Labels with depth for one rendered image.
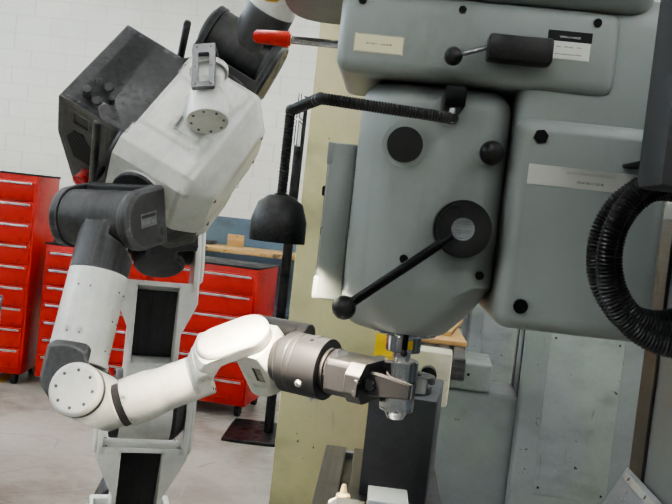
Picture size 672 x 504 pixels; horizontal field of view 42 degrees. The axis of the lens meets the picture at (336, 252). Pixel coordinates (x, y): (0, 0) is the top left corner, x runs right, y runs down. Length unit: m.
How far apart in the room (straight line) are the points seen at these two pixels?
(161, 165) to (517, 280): 0.64
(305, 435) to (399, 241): 1.98
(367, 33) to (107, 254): 0.54
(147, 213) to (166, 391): 0.29
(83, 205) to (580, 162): 0.75
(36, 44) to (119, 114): 9.70
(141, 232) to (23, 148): 9.73
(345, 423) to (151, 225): 1.71
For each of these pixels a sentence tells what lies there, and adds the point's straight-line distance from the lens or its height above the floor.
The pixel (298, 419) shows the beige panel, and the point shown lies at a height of 0.73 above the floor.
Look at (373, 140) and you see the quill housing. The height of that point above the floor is 1.55.
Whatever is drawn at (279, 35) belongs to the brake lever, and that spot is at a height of 1.70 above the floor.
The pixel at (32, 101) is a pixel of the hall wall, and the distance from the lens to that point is 11.09.
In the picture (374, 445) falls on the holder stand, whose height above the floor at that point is 1.05.
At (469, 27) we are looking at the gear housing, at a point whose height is 1.70.
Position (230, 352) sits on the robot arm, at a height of 1.24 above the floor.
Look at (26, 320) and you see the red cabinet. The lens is 6.33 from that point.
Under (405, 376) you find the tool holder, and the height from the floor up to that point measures 1.25.
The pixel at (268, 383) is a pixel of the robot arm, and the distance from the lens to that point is 1.29.
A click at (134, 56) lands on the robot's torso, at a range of 1.56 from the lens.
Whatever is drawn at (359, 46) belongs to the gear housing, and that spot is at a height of 1.66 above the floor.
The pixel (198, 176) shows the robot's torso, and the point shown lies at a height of 1.49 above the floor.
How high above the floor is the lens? 1.47
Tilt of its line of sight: 3 degrees down
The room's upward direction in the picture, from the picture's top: 6 degrees clockwise
